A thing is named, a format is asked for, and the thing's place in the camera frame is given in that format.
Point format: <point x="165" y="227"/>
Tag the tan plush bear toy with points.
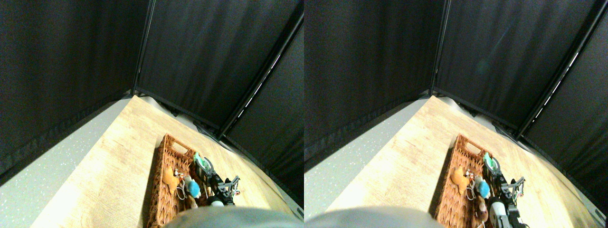
<point x="459" y="177"/>
<point x="170" y="176"/>

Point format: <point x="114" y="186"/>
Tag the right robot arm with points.
<point x="498" y="213"/>
<point x="217" y="203"/>

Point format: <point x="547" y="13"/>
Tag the black curtain stand pole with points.
<point x="439" y="47"/>
<point x="144" y="47"/>
<point x="560" y="71"/>
<point x="259" y="78"/>

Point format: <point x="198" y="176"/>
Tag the black curtain stand foot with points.
<point x="504" y="130"/>
<point x="205" y="129"/>
<point x="169" y="108"/>
<point x="469" y="109"/>

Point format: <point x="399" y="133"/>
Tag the brown plush mouse toy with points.
<point x="481" y="209"/>
<point x="192" y="202"/>

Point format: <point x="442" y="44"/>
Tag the white and blue plush toy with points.
<point x="194" y="189"/>
<point x="483" y="189"/>

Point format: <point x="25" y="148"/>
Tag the green plush toy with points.
<point x="492" y="163"/>
<point x="203" y="162"/>

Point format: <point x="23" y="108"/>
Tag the brown wicker basket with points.
<point x="161" y="199"/>
<point x="449" y="199"/>

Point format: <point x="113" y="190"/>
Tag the orange white striped toy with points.
<point x="468" y="173"/>
<point x="177" y="171"/>

